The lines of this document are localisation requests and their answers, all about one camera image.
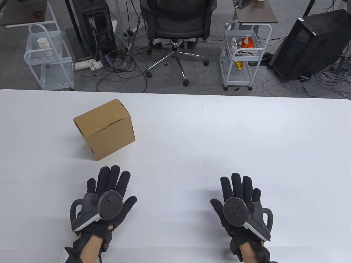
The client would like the small brown desk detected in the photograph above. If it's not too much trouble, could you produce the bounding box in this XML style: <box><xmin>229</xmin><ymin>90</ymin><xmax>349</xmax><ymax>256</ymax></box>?
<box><xmin>233</xmin><ymin>0</ymin><xmax>278</xmax><ymax>24</ymax></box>

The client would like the brown cardboard mailer box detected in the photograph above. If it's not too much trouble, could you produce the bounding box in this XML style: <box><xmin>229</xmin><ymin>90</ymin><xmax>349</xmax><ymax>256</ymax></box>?
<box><xmin>73</xmin><ymin>99</ymin><xmax>136</xmax><ymax>161</ymax></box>

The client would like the tangle of black floor cables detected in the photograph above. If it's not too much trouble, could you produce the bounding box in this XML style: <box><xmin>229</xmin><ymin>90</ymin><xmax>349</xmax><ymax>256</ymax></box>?
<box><xmin>262</xmin><ymin>55</ymin><xmax>351</xmax><ymax>99</ymax></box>
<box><xmin>95</xmin><ymin>49</ymin><xmax>148</xmax><ymax>93</ymax></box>

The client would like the dark wooden desk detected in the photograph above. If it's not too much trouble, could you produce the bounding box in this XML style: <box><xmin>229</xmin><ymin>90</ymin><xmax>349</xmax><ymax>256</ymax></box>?
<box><xmin>0</xmin><ymin>0</ymin><xmax>48</xmax><ymax>27</ymax></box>

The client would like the black mesh computer tower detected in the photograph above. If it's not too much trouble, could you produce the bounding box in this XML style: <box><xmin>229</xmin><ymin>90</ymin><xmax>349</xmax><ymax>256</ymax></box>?
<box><xmin>269</xmin><ymin>9</ymin><xmax>351</xmax><ymax>82</ymax></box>

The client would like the person's right hand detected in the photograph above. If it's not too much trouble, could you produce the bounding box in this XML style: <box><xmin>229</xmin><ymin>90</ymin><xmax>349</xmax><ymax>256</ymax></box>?
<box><xmin>211</xmin><ymin>173</ymin><xmax>265</xmax><ymax>248</ymax></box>

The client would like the black mesh office chair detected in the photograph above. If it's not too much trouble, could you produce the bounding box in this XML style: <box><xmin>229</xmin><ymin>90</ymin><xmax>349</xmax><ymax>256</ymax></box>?
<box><xmin>139</xmin><ymin>0</ymin><xmax>217</xmax><ymax>87</ymax></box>

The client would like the white power strip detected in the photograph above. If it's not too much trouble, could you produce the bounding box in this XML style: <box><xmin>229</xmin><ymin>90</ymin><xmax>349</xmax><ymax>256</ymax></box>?
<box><xmin>74</xmin><ymin>57</ymin><xmax>104</xmax><ymax>71</ymax></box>

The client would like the white wire utility cart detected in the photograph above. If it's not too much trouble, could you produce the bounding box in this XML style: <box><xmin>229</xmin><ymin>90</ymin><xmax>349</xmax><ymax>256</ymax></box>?
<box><xmin>219</xmin><ymin>21</ymin><xmax>272</xmax><ymax>91</ymax></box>
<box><xmin>24</xmin><ymin>23</ymin><xmax>75</xmax><ymax>91</ymax></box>

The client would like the person's right forearm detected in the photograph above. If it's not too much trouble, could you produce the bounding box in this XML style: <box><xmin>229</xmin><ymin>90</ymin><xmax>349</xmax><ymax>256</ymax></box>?
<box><xmin>230</xmin><ymin>241</ymin><xmax>272</xmax><ymax>263</ymax></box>

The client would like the grey white handheld controller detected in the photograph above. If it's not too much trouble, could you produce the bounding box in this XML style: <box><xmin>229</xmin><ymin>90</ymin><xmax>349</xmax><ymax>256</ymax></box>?
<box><xmin>70</xmin><ymin>190</ymin><xmax>123</xmax><ymax>232</ymax></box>
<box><xmin>223</xmin><ymin>197</ymin><xmax>274</xmax><ymax>241</ymax></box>

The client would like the black wrist sensor box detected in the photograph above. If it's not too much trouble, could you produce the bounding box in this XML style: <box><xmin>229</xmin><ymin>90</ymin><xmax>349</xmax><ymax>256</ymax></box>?
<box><xmin>56</xmin><ymin>247</ymin><xmax>72</xmax><ymax>263</ymax></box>

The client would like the open black computer tower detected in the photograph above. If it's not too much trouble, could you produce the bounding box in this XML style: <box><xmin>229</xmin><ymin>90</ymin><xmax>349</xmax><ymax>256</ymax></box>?
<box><xmin>72</xmin><ymin>0</ymin><xmax>118</xmax><ymax>59</ymax></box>

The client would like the person's left hand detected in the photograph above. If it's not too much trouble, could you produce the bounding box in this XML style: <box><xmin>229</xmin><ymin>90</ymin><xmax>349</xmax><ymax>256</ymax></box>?
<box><xmin>80</xmin><ymin>165</ymin><xmax>137</xmax><ymax>245</ymax></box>

